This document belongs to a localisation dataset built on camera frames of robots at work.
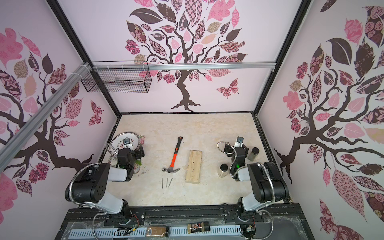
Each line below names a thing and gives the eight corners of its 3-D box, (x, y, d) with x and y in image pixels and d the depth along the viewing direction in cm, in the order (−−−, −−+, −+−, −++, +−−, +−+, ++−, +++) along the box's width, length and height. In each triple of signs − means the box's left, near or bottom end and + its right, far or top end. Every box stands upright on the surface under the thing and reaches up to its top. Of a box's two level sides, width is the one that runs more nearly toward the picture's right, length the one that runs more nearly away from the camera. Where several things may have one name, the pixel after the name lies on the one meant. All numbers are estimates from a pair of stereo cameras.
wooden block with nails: (185, 182, 87) (185, 180, 83) (190, 153, 99) (190, 149, 96) (199, 184, 86) (199, 181, 83) (202, 154, 99) (202, 151, 95)
